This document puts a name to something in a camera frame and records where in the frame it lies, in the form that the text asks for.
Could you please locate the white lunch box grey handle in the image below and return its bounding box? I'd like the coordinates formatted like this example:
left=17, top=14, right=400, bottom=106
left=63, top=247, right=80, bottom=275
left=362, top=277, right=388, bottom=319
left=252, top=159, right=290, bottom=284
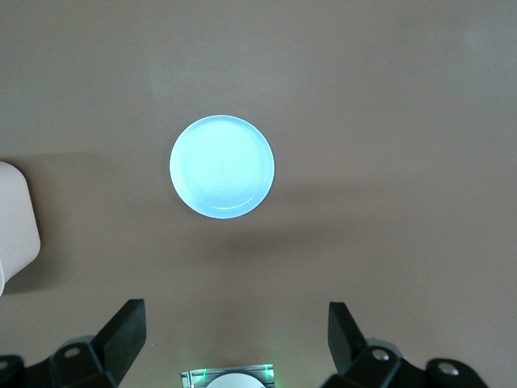
left=0, top=160, right=42, bottom=297

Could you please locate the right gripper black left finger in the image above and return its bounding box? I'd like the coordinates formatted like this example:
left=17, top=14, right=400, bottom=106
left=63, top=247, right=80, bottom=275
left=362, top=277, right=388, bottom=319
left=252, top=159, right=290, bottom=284
left=0, top=298, right=147, bottom=388

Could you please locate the light blue round plate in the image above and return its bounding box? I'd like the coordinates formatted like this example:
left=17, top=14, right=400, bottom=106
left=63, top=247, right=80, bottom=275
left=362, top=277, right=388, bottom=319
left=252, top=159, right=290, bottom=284
left=169, top=115, right=276, bottom=221

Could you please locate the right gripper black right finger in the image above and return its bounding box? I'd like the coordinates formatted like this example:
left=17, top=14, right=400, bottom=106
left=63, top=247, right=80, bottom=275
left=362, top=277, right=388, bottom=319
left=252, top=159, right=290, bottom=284
left=322, top=302, right=485, bottom=388

